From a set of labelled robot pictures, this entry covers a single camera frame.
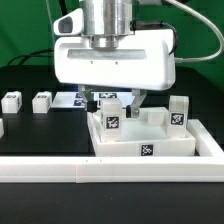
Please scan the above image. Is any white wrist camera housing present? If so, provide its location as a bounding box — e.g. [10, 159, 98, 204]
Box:
[53, 8, 84, 36]

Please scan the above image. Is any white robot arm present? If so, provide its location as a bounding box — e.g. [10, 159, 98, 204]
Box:
[53, 0, 178, 118]

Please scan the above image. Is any white U-shaped fence wall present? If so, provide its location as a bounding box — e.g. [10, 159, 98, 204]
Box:
[0, 119, 224, 183]

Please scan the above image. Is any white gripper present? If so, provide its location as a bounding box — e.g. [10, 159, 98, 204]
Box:
[54, 29, 176, 118]

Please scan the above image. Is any partial white block left edge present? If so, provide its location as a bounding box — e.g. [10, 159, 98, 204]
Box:
[0, 118, 4, 139]

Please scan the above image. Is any black cable bundle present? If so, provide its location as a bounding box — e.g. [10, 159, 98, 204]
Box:
[6, 48, 56, 66]

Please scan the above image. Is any white square table top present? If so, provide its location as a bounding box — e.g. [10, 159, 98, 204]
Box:
[87, 107, 196, 157]

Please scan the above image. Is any tag plate with markers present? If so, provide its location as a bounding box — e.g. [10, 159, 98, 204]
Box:
[52, 92, 134, 108]

